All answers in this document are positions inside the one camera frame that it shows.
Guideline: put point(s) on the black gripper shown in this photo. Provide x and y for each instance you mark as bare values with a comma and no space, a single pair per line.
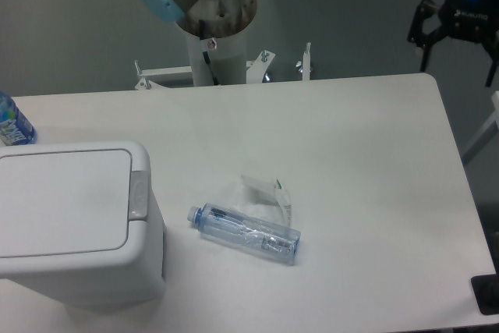
467,20

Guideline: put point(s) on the white push-lid trash can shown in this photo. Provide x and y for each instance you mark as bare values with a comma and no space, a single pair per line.
80,223

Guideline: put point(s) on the crumpled clear plastic wrapper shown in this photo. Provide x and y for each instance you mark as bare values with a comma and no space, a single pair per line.
267,200

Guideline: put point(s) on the black clamp at table edge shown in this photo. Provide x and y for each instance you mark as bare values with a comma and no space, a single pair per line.
485,288

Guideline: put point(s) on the clear empty plastic bottle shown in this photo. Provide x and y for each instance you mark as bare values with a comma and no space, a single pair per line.
251,235

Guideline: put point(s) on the blue labelled water bottle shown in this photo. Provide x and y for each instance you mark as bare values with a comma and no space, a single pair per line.
16,129

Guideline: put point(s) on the white frame at right edge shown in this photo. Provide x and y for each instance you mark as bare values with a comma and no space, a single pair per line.
487,131

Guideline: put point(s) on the white metal base frame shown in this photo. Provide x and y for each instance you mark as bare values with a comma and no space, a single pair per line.
257,71

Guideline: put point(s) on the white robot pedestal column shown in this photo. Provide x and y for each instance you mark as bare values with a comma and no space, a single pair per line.
217,61

